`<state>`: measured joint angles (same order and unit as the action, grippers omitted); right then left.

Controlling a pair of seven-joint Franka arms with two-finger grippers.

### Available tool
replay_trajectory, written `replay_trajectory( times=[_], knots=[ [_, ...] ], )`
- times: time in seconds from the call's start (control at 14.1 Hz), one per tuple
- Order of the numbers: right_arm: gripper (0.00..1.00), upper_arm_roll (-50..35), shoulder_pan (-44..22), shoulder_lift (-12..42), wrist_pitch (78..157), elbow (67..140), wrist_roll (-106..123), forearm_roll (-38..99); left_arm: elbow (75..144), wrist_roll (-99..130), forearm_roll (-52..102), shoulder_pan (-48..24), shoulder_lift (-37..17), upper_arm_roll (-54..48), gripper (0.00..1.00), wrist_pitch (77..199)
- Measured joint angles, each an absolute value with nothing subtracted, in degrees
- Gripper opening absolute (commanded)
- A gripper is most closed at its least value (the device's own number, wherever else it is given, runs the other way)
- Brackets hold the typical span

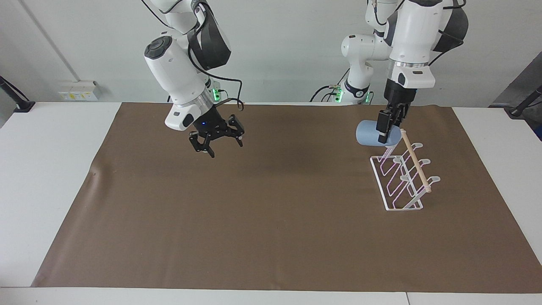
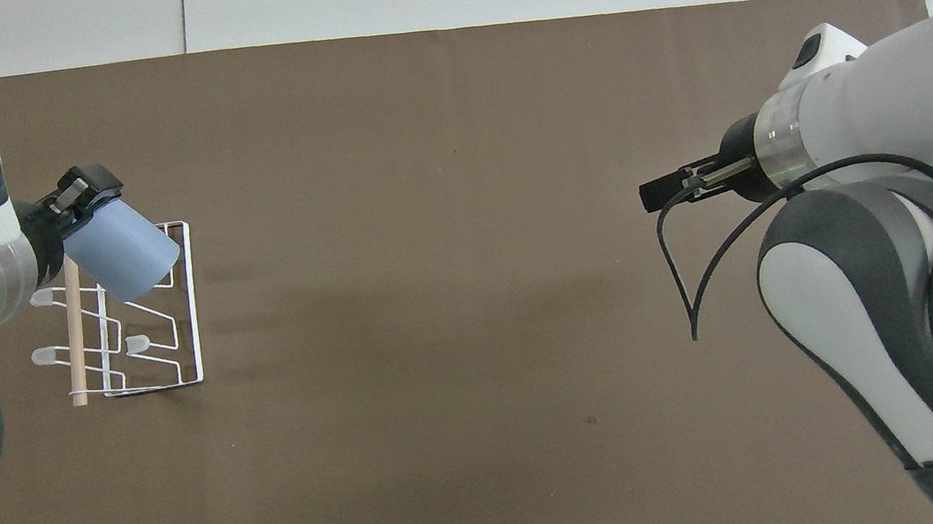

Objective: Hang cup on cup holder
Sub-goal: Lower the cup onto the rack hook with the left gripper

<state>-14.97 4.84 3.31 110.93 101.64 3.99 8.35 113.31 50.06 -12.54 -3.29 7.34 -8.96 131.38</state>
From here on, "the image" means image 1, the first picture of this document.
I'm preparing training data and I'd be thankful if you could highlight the black stand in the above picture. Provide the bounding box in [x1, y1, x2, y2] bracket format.
[0, 76, 36, 113]
[508, 84, 542, 119]

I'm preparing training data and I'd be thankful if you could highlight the black cable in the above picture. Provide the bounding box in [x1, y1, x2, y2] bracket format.
[188, 40, 246, 112]
[310, 69, 350, 103]

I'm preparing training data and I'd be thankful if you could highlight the white wall socket box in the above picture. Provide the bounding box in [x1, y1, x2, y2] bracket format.
[58, 80, 102, 102]

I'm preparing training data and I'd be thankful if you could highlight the white wall cable duct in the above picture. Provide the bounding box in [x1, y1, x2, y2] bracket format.
[19, 0, 82, 83]

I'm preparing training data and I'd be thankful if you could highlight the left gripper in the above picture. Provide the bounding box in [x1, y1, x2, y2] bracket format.
[377, 79, 418, 144]

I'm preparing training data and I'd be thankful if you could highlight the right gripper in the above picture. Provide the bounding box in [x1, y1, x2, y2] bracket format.
[188, 106, 246, 158]

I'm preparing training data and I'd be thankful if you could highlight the light blue cup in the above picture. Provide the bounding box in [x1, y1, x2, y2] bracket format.
[355, 120, 402, 148]

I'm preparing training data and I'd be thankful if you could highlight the white wire cup holder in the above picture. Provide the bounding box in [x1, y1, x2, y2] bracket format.
[370, 129, 441, 212]

